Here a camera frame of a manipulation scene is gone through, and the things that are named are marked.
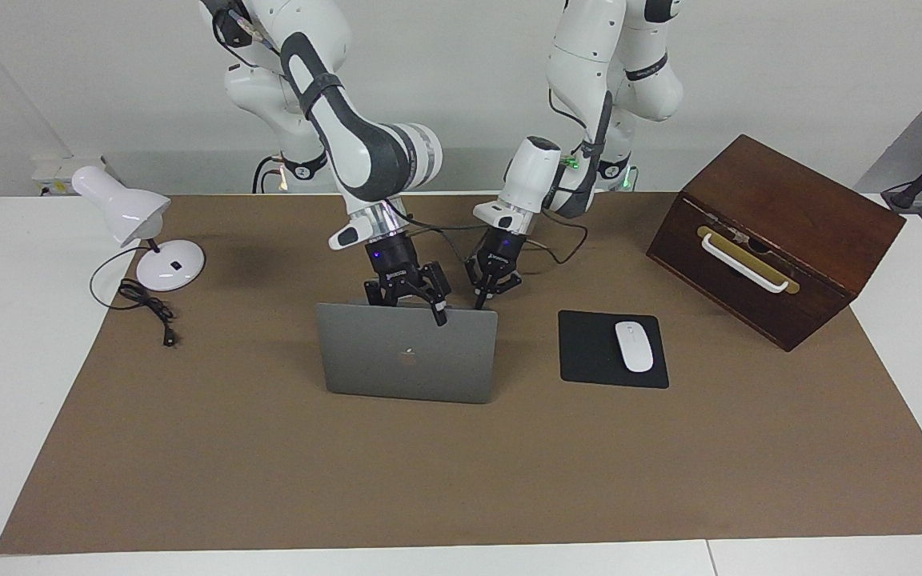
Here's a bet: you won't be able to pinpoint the grey Apple laptop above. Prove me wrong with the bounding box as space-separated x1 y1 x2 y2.
315 302 499 404

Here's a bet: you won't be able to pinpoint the black mouse pad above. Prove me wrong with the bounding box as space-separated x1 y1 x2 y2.
558 310 670 390

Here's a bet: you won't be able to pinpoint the white computer mouse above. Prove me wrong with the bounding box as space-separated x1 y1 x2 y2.
615 321 655 374

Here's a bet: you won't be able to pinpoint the brown paper table mat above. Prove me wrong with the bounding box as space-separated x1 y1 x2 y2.
0 192 922 555

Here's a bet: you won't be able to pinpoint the white desk lamp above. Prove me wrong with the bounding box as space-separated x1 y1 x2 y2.
70 166 207 293

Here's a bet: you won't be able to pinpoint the brown wooden box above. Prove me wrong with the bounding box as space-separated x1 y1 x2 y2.
645 134 908 353

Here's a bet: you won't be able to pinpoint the white power strip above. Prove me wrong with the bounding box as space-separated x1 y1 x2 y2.
33 154 114 195

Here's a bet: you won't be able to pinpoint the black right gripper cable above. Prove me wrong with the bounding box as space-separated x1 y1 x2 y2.
393 200 494 265

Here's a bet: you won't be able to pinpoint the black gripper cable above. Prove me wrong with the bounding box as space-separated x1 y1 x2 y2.
521 210 590 265
393 200 494 265

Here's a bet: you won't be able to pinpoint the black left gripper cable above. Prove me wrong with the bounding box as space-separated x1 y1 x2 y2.
521 210 590 265

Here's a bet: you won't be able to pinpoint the black right base cables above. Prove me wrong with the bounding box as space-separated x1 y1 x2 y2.
253 156 286 194

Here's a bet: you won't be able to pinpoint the black lamp power cable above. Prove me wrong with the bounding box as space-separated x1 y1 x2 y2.
90 246 182 349

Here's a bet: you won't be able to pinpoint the white box handle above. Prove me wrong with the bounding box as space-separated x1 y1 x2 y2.
701 234 790 294

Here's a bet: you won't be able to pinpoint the brass handle plate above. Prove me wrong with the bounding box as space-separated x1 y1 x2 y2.
697 226 800 295

